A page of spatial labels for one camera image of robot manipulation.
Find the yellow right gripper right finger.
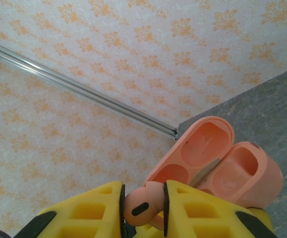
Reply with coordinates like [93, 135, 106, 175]
[163, 179, 278, 238]

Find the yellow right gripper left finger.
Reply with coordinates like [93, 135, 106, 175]
[13, 180, 138, 238]

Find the pink wireless earbud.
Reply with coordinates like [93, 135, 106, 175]
[122, 180, 165, 230]

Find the pink earbud charging case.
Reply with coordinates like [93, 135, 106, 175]
[143, 116, 284, 209]

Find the aluminium frame post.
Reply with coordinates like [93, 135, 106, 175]
[0, 38, 179, 142]

